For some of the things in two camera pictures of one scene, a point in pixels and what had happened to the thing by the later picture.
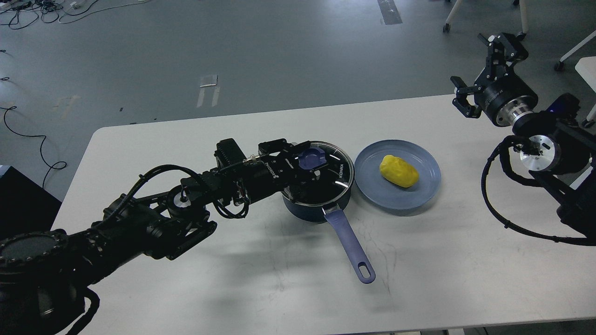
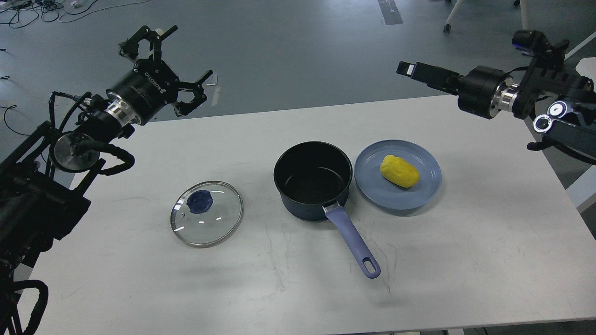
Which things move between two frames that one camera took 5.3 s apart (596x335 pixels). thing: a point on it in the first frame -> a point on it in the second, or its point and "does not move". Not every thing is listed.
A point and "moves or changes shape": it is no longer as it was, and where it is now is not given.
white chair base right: x=586 y=66 does not move
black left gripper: x=267 y=174 -> x=139 y=95
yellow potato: x=397 y=170 does not move
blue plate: x=382 y=192 does not move
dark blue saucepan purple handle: x=363 y=269 moves or changes shape
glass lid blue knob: x=312 y=157 moves or changes shape
